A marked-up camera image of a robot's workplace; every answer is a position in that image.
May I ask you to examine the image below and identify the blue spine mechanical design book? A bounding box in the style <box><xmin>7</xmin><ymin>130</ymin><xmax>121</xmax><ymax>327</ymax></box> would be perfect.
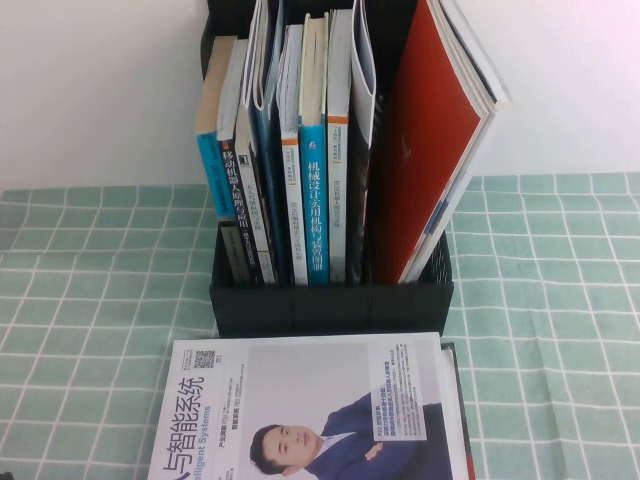
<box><xmin>298</xmin><ymin>12</ymin><xmax>331</xmax><ymax>287</ymax></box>

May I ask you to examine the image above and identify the white car suspension book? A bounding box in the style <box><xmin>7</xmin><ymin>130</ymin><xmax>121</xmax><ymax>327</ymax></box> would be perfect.
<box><xmin>438</xmin><ymin>341</ymin><xmax>479</xmax><ymax>480</ymax></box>

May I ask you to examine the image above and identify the white portrait cover magazine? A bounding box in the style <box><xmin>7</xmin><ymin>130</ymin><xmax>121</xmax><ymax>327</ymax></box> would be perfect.
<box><xmin>147</xmin><ymin>331</ymin><xmax>459</xmax><ymax>480</ymax></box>

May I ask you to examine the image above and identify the black spine robot book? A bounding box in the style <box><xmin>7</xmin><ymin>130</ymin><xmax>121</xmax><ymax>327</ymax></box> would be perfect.
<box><xmin>215</xmin><ymin>38</ymin><xmax>269</xmax><ymax>286</ymax></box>

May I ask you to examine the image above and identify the grey spine thin book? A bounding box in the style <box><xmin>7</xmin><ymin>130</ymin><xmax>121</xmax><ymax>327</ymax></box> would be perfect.
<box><xmin>233</xmin><ymin>97</ymin><xmax>279</xmax><ymax>285</ymax></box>

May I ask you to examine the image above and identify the black mesh book holder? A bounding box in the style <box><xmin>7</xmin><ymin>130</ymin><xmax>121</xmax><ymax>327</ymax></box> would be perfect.
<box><xmin>199</xmin><ymin>0</ymin><xmax>456</xmax><ymax>337</ymax></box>

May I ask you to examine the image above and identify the red cover magazine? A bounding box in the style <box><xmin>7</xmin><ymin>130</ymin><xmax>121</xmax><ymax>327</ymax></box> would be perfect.
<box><xmin>372</xmin><ymin>0</ymin><xmax>490</xmax><ymax>285</ymax></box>

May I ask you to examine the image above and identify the blue cover magazine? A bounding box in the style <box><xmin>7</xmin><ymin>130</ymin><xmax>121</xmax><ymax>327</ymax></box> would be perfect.
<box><xmin>247</xmin><ymin>0</ymin><xmax>292</xmax><ymax>286</ymax></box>

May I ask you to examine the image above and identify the dark grey spine book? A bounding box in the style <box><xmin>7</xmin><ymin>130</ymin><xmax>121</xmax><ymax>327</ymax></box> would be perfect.
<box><xmin>218</xmin><ymin>222</ymin><xmax>252</xmax><ymax>287</ymax></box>

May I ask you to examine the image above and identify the cyan spine book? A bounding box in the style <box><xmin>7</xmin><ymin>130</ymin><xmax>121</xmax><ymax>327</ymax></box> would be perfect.
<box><xmin>193</xmin><ymin>35</ymin><xmax>239</xmax><ymax>220</ymax></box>

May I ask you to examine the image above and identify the green checked tablecloth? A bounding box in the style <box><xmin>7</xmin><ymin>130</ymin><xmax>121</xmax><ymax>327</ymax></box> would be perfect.
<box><xmin>0</xmin><ymin>172</ymin><xmax>640</xmax><ymax>480</ymax></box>

